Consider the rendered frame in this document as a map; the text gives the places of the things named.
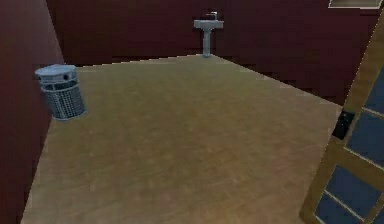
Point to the wooden door with glass panes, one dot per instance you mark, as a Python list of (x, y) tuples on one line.
[(363, 100)]

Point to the grey sink faucet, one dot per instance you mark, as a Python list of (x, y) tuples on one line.
[(212, 15)]

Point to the perforated metal garbage can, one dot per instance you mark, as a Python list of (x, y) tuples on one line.
[(63, 96)]

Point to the white pedestal sink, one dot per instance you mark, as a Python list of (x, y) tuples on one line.
[(208, 30)]

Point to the pale framed window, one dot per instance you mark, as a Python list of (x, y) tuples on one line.
[(355, 3)]

